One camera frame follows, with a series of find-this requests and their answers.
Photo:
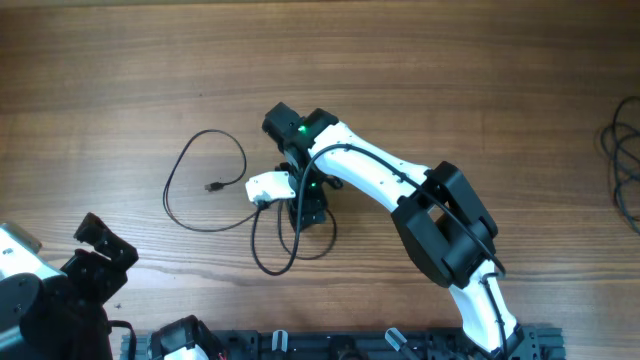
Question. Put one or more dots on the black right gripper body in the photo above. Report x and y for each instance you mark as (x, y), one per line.
(307, 214)

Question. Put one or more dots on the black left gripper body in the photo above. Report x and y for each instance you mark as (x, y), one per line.
(95, 275)

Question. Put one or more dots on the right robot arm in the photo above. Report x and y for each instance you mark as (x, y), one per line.
(444, 227)

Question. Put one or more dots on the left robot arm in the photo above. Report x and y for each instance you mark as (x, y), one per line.
(58, 313)

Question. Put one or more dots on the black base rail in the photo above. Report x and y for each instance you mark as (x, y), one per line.
(527, 343)

